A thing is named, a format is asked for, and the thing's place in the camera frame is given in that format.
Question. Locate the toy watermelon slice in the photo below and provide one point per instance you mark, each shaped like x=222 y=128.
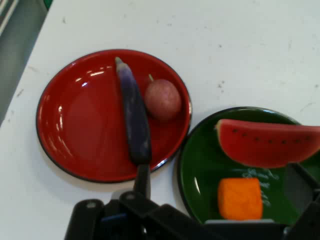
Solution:
x=265 y=147

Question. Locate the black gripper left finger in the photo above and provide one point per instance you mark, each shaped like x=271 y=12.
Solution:
x=143 y=180

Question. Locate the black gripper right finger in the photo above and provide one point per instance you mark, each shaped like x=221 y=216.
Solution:
x=306 y=210

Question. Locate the red round plate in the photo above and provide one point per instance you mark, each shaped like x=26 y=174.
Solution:
x=82 y=125

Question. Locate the orange toy carrot chunk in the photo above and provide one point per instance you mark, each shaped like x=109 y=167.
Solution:
x=239 y=198

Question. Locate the dark green round plate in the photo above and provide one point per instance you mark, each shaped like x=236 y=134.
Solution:
x=202 y=160

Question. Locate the round reddish toy fruit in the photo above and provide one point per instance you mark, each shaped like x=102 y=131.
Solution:
x=162 y=99

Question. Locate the purple toy eggplant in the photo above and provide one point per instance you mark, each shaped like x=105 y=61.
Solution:
x=135 y=115

